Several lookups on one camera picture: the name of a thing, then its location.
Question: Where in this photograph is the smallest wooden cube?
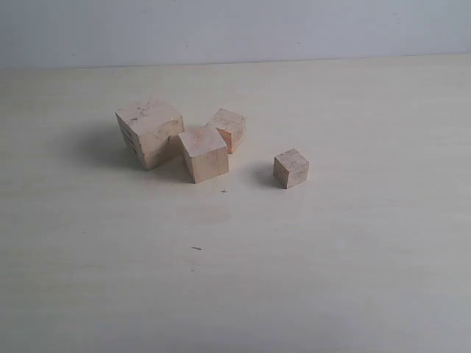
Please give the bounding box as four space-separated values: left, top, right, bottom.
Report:
273 149 309 189

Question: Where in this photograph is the third largest wooden cube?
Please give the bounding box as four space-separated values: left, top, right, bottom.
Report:
207 108 246 154

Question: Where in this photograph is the second largest wooden cube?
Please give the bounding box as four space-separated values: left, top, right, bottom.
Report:
178 126 229 184

